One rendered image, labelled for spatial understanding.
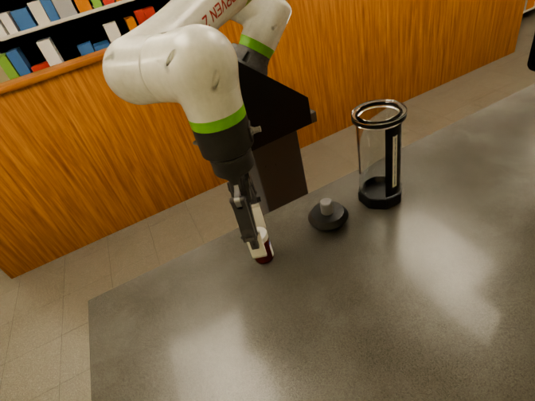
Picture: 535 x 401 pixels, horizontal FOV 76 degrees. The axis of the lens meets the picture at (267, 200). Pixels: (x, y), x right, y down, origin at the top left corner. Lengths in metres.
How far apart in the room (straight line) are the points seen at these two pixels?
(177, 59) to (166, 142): 2.02
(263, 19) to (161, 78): 0.78
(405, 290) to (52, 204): 2.34
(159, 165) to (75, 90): 0.69
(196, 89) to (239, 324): 0.43
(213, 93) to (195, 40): 0.07
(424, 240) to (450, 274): 0.09
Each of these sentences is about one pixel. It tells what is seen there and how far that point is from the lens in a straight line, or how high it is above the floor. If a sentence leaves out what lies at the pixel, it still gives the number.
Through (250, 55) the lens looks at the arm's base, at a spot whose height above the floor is 1.18.
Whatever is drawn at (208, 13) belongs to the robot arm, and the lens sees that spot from 0.72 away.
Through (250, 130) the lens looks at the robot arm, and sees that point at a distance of 0.57.
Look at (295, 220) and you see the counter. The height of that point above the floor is 0.94.
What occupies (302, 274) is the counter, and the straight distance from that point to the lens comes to 0.73.
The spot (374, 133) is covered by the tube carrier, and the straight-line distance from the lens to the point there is 0.73.
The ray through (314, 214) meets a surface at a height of 0.98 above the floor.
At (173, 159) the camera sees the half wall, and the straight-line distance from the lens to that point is 2.57.
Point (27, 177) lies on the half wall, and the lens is 2.59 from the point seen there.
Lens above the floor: 1.50
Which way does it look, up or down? 38 degrees down
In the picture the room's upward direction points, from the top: 16 degrees counter-clockwise
